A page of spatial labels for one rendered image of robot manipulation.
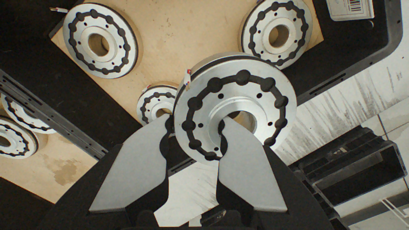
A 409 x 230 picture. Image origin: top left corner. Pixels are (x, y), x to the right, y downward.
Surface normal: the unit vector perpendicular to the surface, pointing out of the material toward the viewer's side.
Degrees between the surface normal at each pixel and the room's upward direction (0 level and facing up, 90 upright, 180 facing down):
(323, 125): 0
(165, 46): 0
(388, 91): 0
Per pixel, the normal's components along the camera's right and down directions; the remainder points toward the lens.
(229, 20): 0.03, 0.47
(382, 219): -0.68, -0.64
